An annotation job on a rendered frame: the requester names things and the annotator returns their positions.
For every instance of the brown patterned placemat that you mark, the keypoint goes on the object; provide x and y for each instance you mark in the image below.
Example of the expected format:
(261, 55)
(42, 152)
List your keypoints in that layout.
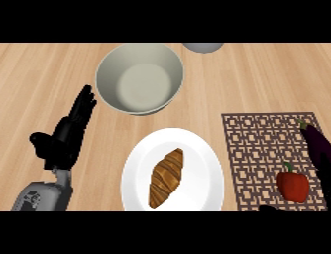
(261, 149)

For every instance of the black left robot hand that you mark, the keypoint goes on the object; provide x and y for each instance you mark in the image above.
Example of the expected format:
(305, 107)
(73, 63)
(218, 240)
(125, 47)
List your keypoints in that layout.
(62, 142)

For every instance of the purple eggplant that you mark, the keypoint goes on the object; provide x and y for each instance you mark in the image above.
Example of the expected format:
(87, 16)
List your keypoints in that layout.
(320, 142)

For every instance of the brown croissant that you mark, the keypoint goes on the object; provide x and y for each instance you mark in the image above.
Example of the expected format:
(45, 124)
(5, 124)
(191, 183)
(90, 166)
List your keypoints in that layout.
(166, 178)

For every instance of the white plate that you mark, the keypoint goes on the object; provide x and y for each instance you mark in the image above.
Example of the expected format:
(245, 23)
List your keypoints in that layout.
(199, 172)

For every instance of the pale grey bowl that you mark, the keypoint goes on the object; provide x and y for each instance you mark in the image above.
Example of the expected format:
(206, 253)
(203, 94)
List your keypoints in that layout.
(140, 78)

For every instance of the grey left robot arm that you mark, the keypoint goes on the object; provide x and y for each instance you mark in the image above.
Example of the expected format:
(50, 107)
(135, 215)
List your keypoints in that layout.
(44, 195)

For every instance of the grey round object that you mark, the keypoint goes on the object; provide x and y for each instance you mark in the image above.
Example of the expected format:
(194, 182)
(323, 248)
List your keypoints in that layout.
(203, 46)

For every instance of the red bell pepper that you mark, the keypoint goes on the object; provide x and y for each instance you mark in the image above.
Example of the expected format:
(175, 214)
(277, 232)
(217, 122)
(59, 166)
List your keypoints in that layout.
(293, 186)

